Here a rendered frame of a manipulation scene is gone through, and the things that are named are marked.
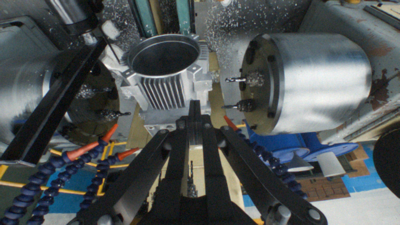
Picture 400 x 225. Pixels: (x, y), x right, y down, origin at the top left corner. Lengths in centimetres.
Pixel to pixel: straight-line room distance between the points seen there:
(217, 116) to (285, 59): 24
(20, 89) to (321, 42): 58
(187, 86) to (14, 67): 35
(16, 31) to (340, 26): 86
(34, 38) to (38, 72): 30
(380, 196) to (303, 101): 648
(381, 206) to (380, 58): 632
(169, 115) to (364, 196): 639
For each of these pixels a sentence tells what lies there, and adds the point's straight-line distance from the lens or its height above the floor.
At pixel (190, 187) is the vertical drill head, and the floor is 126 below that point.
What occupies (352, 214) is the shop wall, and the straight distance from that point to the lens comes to 621.
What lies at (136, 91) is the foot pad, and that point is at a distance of 33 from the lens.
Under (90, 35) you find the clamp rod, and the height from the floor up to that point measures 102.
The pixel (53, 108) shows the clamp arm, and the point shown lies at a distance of 25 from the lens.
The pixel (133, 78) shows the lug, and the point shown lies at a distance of 29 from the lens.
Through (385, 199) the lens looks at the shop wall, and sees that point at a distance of 680.
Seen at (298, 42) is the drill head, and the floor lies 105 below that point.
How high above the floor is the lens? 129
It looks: 35 degrees down
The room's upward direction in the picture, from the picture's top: 176 degrees clockwise
